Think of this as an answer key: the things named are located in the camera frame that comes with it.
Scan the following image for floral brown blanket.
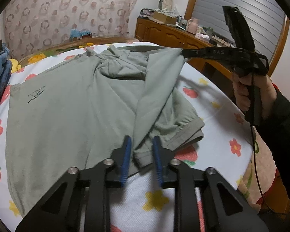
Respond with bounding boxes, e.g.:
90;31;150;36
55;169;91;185
19;37;139;67

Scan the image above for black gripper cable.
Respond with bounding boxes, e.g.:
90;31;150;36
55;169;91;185
249;72;290;214

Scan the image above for grey-green shorts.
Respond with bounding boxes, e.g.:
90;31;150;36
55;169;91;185
6;46;204;216

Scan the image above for person's right hand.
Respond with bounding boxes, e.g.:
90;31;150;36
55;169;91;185
231;71;278;120

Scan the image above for pink kettle jug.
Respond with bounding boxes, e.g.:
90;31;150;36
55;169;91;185
186;18;199;35

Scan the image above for yellow pikachu plush toy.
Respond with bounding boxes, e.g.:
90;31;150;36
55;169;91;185
9;58;22;73

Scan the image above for cardboard box with blue bag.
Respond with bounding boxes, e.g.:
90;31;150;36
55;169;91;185
69;29;92;41

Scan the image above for cardboard box on cabinet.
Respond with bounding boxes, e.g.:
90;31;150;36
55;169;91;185
152;12;177;25

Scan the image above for grey window blind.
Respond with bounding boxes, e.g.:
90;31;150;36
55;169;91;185
190;0;287;61

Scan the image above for circle patterned sheer curtain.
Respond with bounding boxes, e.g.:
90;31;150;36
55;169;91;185
3;0;137;59

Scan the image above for wooden sideboard cabinet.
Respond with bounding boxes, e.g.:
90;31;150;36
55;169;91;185
135;17;234;98

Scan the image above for white tissue pack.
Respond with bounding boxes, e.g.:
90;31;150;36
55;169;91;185
195;33;210;43

